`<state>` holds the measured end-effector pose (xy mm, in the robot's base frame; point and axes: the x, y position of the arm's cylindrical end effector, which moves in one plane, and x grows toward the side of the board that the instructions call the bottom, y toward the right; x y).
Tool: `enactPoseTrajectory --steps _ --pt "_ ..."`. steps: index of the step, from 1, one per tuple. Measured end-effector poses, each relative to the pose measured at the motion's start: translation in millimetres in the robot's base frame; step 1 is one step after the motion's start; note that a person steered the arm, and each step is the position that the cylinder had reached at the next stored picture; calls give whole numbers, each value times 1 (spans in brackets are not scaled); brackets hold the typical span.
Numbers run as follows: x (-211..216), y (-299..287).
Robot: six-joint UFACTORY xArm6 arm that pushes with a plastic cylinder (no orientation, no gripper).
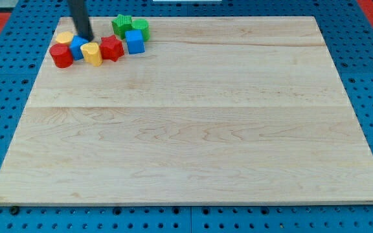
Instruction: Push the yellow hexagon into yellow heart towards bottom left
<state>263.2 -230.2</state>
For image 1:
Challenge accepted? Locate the yellow heart block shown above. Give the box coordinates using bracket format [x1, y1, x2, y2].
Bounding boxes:
[80, 42, 103, 67]

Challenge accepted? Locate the yellow hexagon block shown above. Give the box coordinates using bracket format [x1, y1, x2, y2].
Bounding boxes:
[55, 31, 74, 46]

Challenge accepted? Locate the light wooden board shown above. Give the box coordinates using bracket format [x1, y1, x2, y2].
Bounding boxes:
[0, 16, 373, 206]

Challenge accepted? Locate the blue cube block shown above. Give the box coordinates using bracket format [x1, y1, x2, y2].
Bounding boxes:
[125, 30, 145, 54]

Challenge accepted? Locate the red star block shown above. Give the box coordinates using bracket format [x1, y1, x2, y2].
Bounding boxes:
[100, 35, 124, 62]

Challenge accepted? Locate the green cylinder block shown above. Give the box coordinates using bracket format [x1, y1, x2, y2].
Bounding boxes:
[132, 19, 150, 41]

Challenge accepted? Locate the green star block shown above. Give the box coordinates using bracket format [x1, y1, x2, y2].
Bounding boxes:
[111, 14, 133, 39]

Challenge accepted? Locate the blue angular block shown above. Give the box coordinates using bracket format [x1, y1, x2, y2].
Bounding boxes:
[69, 36, 89, 60]

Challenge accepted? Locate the red cylinder block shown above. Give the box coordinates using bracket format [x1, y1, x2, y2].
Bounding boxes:
[49, 43, 74, 68]

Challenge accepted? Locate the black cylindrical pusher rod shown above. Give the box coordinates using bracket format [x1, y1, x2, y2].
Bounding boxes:
[67, 0, 94, 41]

